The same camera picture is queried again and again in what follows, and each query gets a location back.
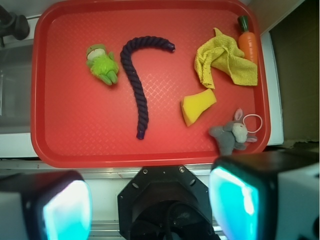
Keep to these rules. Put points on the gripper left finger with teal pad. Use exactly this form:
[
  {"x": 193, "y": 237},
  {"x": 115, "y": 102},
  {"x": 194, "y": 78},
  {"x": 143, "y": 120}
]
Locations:
[{"x": 54, "y": 205}]

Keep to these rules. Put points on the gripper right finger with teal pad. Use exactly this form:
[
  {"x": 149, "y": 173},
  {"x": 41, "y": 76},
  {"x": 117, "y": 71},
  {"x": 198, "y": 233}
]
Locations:
[{"x": 272, "y": 195}]

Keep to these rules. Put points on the green plush frog toy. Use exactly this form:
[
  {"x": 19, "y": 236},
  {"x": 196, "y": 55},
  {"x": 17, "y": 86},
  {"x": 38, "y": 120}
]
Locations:
[{"x": 102, "y": 64}]

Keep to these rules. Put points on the grey plush bunny toy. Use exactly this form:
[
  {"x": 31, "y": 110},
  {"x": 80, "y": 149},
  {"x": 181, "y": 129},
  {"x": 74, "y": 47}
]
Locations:
[{"x": 233, "y": 135}]

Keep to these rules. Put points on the red plastic tray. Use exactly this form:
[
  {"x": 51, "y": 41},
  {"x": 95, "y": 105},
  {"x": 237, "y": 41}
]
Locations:
[{"x": 77, "y": 121}]

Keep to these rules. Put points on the yellow sponge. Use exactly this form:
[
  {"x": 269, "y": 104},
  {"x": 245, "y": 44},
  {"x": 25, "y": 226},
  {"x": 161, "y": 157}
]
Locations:
[{"x": 192, "y": 106}]

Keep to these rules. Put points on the grey plastic sink basin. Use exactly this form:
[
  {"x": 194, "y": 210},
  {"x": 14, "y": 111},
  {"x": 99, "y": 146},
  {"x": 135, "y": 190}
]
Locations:
[{"x": 15, "y": 87}]

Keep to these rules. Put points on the yellow microfibre cloth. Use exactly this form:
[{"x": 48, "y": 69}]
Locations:
[{"x": 222, "y": 53}]

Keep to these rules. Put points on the brown cardboard panel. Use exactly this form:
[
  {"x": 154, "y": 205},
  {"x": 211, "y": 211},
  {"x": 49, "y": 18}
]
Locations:
[{"x": 296, "y": 47}]

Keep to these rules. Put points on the orange toy carrot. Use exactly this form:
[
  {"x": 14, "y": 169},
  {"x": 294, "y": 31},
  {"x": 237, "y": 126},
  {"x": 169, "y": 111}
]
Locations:
[{"x": 247, "y": 40}]

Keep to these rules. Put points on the grey sink faucet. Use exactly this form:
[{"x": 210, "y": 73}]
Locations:
[{"x": 14, "y": 25}]

